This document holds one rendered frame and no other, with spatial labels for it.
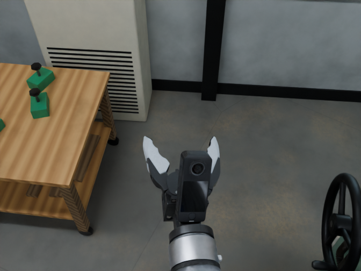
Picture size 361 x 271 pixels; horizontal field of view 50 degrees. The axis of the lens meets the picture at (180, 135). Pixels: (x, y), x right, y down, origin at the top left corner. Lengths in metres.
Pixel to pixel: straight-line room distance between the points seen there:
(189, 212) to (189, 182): 0.05
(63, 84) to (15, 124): 0.30
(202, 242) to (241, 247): 1.38
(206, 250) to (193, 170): 0.12
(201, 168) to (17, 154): 1.21
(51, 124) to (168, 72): 0.97
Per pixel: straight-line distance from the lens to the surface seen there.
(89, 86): 1.88
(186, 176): 0.59
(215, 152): 0.70
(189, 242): 0.59
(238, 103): 2.52
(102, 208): 2.08
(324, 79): 2.56
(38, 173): 1.61
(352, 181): 1.10
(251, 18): 2.22
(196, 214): 0.62
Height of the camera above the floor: 1.79
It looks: 51 degrees down
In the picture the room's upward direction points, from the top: straight up
